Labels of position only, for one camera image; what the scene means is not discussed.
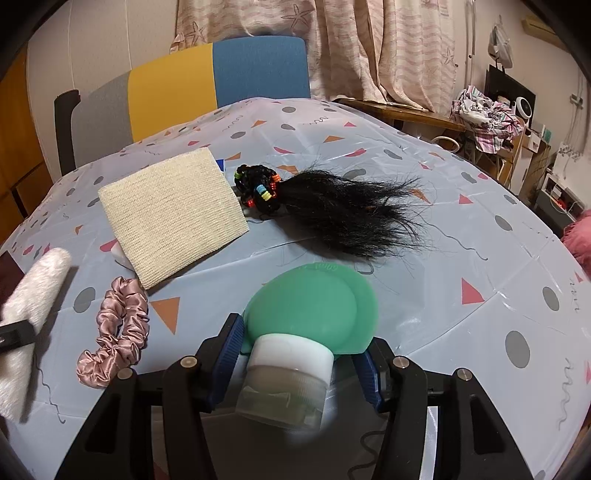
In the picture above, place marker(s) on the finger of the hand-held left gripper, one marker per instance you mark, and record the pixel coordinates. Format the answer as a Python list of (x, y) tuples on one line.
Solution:
[(16, 337)]

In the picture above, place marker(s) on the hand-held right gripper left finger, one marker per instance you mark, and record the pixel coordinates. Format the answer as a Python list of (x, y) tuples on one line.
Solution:
[(228, 350)]

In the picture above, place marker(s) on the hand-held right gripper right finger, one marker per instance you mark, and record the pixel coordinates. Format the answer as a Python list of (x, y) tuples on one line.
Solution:
[(369, 378)]

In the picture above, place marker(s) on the white fluffy towel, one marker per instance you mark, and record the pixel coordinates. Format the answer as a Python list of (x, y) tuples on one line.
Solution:
[(41, 281)]

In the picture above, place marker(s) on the pink satin scrunchie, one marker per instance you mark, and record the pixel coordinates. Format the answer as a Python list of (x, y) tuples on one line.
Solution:
[(108, 318)]

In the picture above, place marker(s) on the cream woven cloth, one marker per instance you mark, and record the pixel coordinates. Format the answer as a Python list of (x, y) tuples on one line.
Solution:
[(171, 217)]

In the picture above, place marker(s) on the black hairpiece with coloured bands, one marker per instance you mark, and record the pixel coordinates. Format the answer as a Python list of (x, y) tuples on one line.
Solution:
[(341, 207)]

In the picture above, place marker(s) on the pink pillow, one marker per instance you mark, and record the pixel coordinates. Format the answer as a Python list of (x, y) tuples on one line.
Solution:
[(579, 249)]

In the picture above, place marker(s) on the grey yellow blue chair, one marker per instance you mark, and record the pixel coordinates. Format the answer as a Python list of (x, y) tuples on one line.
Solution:
[(171, 92)]

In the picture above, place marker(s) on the wooden desk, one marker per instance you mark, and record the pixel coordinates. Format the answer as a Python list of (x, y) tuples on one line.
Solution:
[(406, 113)]

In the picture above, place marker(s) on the pile of clothes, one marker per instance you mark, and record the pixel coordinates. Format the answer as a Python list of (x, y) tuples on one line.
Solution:
[(485, 115)]

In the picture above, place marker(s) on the white power strip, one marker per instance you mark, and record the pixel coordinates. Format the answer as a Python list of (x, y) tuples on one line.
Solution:
[(568, 152)]

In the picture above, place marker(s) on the small teal box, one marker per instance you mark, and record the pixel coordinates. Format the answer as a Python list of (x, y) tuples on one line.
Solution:
[(546, 134)]

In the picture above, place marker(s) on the white desk fan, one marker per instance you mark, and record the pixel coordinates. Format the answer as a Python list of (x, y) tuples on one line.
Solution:
[(521, 108)]

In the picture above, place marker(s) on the black monitor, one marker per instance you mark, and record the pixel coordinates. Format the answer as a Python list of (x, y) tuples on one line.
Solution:
[(503, 85)]

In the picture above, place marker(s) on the beige starfish print curtain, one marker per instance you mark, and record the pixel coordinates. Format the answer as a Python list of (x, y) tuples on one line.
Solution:
[(346, 46)]

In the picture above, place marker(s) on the white pole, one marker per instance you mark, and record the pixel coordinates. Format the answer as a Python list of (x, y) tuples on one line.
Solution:
[(471, 37)]

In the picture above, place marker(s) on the air conditioner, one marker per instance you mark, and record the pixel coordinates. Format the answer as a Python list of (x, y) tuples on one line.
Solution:
[(540, 27)]

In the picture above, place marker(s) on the white wall-hung bag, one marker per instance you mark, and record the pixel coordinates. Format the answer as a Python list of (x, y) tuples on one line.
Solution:
[(501, 44)]

